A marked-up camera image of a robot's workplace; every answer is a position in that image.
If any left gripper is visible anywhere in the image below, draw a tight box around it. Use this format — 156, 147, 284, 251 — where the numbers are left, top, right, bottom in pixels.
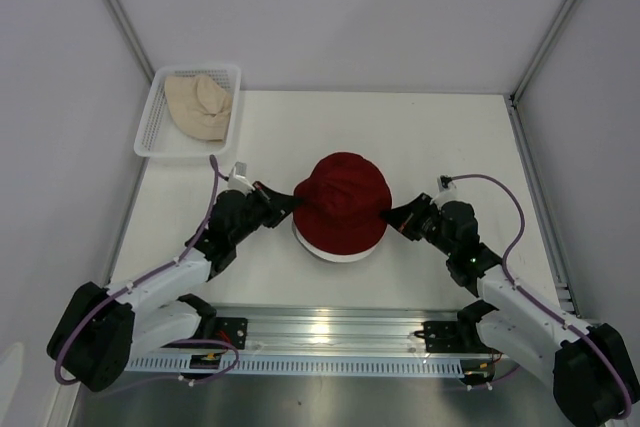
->
230, 182, 302, 246

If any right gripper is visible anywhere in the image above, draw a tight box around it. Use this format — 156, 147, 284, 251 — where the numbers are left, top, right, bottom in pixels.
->
379, 193, 456, 258

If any red bucket hat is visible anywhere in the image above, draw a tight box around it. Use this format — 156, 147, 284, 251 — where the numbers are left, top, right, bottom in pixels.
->
293, 152, 392, 228

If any white bucket hat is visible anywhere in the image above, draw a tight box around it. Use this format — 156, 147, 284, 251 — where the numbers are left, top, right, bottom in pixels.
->
292, 220, 386, 264

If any beige bucket hat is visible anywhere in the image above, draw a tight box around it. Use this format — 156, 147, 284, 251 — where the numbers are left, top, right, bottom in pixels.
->
164, 74, 233, 142

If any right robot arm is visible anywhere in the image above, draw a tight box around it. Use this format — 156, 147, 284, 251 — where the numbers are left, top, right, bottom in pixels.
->
381, 194, 639, 426

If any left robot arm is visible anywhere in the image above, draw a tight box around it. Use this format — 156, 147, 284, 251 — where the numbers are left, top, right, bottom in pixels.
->
46, 182, 302, 392

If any white plastic basket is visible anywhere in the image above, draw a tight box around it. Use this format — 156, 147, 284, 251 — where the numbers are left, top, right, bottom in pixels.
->
134, 62, 241, 159

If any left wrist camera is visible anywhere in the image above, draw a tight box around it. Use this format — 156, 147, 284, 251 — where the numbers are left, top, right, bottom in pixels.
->
227, 162, 254, 195

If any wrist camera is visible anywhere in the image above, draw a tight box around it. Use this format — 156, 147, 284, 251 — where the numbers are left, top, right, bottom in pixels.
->
227, 162, 254, 195
432, 175, 458, 208

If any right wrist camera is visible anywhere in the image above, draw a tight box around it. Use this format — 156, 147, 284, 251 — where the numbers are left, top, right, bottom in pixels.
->
432, 175, 458, 208

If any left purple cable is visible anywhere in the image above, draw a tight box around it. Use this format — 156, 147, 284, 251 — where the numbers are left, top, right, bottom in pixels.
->
53, 155, 241, 388

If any purple cable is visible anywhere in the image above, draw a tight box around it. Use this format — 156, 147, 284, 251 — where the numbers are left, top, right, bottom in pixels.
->
447, 172, 634, 421
53, 155, 241, 388

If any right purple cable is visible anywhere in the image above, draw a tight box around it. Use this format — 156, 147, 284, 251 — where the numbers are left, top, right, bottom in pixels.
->
447, 172, 634, 421

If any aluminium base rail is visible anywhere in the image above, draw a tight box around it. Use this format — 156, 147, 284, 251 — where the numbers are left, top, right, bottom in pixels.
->
64, 302, 601, 354

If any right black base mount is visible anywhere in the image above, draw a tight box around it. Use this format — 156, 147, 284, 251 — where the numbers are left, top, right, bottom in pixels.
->
412, 320, 475, 354

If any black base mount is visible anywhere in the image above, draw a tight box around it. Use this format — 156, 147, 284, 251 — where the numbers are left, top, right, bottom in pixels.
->
210, 317, 249, 350
412, 320, 475, 354

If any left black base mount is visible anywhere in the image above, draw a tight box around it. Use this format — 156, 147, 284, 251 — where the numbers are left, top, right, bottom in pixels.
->
210, 317, 249, 350

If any right aluminium frame post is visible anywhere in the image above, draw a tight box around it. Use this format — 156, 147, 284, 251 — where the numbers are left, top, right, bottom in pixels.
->
509, 0, 582, 108

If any aluminium frame post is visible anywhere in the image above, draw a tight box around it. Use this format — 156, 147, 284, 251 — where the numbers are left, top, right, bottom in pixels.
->
509, 0, 582, 108
102, 0, 155, 83

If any right table edge rail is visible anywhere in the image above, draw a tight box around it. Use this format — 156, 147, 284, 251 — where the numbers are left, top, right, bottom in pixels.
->
505, 96, 581, 318

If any white slotted cable duct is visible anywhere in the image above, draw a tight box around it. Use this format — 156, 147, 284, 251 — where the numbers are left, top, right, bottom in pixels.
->
125, 352, 464, 379

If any left aluminium frame post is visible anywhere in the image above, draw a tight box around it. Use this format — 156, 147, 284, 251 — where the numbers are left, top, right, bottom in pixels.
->
102, 0, 155, 83

